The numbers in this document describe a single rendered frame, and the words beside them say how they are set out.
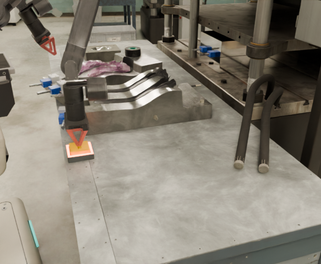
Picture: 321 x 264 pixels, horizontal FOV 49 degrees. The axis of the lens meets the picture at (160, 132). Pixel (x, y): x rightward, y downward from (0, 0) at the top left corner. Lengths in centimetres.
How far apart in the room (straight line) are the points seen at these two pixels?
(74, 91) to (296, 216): 68
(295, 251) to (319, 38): 78
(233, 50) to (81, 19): 109
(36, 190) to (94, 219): 156
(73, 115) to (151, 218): 39
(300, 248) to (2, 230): 125
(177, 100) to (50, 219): 119
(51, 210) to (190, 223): 147
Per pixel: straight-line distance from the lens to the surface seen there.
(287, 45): 170
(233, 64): 201
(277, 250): 98
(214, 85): 184
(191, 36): 223
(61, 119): 135
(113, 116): 127
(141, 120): 130
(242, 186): 103
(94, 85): 106
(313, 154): 163
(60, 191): 240
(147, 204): 95
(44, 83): 166
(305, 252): 106
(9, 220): 182
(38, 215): 225
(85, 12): 108
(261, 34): 154
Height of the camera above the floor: 139
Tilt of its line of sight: 27 degrees down
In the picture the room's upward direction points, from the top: straight up
